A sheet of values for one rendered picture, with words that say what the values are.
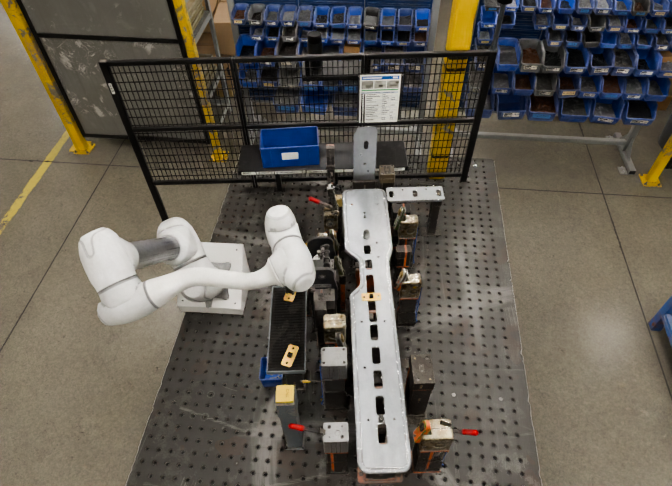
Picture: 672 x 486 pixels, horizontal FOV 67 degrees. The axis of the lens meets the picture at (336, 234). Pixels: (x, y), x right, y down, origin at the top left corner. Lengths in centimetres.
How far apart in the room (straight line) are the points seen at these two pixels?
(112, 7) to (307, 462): 310
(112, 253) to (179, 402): 88
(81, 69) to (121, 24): 57
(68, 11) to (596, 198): 405
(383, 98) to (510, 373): 146
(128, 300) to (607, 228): 340
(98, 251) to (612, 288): 316
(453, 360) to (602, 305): 156
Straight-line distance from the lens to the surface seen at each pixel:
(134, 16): 398
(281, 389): 185
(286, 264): 156
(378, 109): 276
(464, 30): 265
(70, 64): 446
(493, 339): 254
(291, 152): 268
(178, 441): 236
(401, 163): 275
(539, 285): 370
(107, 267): 177
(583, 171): 464
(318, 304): 208
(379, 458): 193
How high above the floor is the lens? 284
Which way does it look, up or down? 49 degrees down
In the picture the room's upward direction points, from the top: 1 degrees counter-clockwise
